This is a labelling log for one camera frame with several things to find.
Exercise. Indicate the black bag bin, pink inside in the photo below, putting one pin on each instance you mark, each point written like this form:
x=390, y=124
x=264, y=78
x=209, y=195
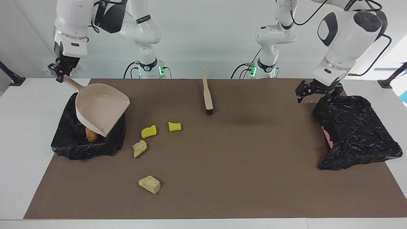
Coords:
x=356, y=133

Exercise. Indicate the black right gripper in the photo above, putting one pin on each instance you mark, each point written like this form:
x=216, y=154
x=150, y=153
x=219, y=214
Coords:
x=67, y=63

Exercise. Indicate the beige brush with black bristles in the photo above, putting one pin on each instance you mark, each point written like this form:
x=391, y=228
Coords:
x=208, y=98

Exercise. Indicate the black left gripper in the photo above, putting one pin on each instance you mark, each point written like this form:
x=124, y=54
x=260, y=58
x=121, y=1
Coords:
x=324, y=87

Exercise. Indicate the black angled stand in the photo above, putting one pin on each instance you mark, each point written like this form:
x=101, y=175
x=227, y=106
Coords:
x=386, y=84
x=17, y=81

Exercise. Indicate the black trash bag bin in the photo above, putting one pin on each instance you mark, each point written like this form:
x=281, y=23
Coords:
x=105, y=144

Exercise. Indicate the yellow sponge piece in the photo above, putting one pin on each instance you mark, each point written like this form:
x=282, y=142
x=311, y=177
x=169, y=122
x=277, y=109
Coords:
x=148, y=132
x=175, y=127

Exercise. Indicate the brown bread-like lump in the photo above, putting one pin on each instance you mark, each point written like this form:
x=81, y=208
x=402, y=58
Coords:
x=91, y=136

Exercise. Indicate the light blue object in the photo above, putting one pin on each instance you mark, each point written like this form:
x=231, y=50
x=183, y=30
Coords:
x=404, y=97

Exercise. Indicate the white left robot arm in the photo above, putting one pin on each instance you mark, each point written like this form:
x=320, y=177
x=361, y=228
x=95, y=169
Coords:
x=346, y=41

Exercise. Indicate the brown table mat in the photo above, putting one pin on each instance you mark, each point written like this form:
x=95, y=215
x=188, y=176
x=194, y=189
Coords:
x=254, y=190

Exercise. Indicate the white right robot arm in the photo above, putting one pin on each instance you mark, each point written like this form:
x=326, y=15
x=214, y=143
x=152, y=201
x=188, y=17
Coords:
x=71, y=19

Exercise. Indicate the beige plastic dustpan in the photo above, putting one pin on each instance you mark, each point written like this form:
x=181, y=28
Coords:
x=98, y=108

